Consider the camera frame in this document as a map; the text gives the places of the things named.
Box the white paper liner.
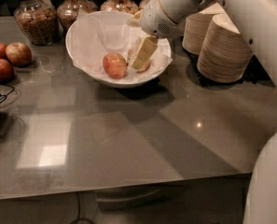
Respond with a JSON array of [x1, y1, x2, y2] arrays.
[[70, 8, 173, 81]]

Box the rear stack paper bowls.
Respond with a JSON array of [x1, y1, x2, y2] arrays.
[[182, 3, 224, 55]]

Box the front stack paper bowls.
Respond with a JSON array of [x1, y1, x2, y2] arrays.
[[197, 14, 253, 83]]

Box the right apple in bowl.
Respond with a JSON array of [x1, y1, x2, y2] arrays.
[[127, 48, 151, 73]]

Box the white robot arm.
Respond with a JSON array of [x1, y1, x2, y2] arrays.
[[139, 0, 277, 224]]

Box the stack paper bowls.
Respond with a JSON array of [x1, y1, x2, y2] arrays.
[[182, 3, 224, 55], [197, 14, 253, 83]]

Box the glass cereal jar far left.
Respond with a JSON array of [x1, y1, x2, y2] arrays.
[[14, 0, 59, 46]]

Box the apple in bowl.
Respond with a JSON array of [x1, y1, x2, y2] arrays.
[[103, 52, 127, 79], [127, 48, 151, 73]]

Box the yellow-red apple on table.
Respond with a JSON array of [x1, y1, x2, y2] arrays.
[[6, 42, 32, 67]]

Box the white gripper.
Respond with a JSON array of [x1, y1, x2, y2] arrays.
[[127, 0, 185, 70]]

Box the red apple front left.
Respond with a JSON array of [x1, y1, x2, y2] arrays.
[[0, 59, 14, 83]]

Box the left apple in bowl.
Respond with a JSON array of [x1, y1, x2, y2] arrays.
[[103, 52, 127, 79]]

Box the white bowl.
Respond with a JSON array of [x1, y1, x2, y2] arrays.
[[64, 10, 173, 90]]

